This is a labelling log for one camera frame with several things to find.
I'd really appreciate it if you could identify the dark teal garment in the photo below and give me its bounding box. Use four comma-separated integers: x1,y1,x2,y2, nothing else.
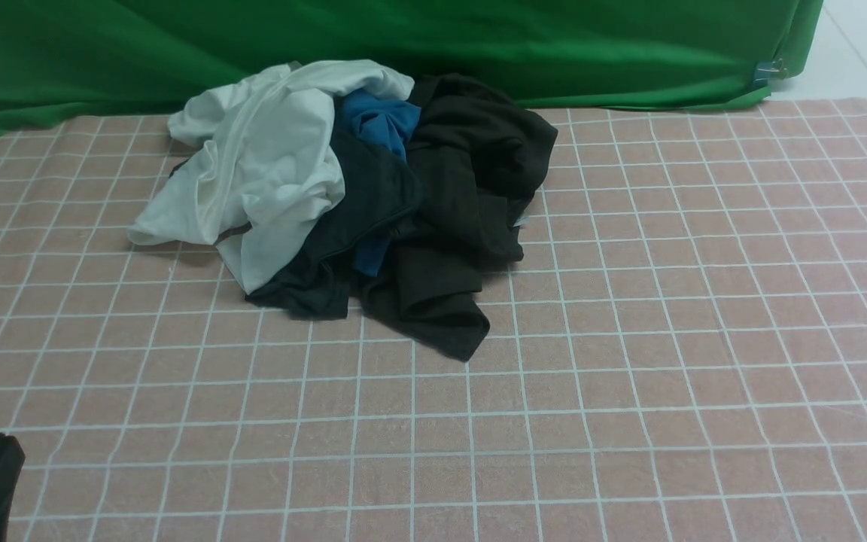
245,126,423,320

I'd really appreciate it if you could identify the gray long-sleeve top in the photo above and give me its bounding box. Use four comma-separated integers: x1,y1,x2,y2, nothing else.
357,73,558,361

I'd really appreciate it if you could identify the blue garment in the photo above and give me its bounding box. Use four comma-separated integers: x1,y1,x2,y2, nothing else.
340,89,421,278

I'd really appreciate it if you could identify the white garment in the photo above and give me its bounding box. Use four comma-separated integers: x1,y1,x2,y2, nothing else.
126,59,414,293

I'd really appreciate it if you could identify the pink grid table mat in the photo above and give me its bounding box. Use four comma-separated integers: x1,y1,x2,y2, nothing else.
0,99,867,541

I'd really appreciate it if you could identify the blue binder clip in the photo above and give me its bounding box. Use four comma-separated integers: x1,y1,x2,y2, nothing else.
751,58,789,89

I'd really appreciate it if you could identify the green backdrop cloth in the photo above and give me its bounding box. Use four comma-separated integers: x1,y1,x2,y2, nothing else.
0,1,823,136

